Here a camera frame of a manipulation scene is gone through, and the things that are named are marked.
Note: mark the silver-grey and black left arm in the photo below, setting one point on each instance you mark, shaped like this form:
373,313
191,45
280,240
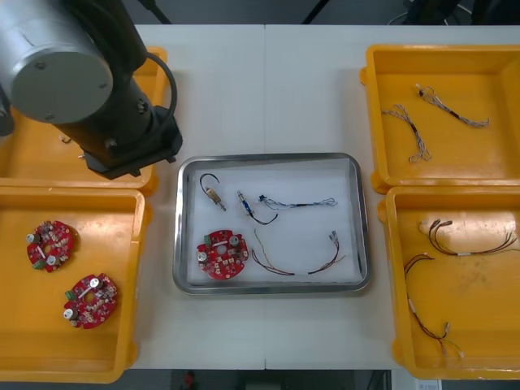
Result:
53,53

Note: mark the black equipment base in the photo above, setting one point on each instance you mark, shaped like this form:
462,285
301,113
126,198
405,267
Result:
430,10

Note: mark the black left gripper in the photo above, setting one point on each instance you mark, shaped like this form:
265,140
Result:
136,162

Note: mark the metal solenoid with white label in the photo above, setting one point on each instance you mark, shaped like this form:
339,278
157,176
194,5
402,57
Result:
213,196

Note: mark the black stand leg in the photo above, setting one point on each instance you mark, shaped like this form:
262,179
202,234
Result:
156,11
315,11

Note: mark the metal solenoid with blue label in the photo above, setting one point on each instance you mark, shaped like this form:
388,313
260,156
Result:
244,206

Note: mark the round red circuit board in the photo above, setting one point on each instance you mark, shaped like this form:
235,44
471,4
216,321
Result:
222,256
91,301
52,245

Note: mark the steel tray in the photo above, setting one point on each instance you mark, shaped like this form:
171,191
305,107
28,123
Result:
268,289

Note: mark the yellow-orange plastic bin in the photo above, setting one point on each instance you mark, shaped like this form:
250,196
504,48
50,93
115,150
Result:
479,292
455,162
48,345
24,154

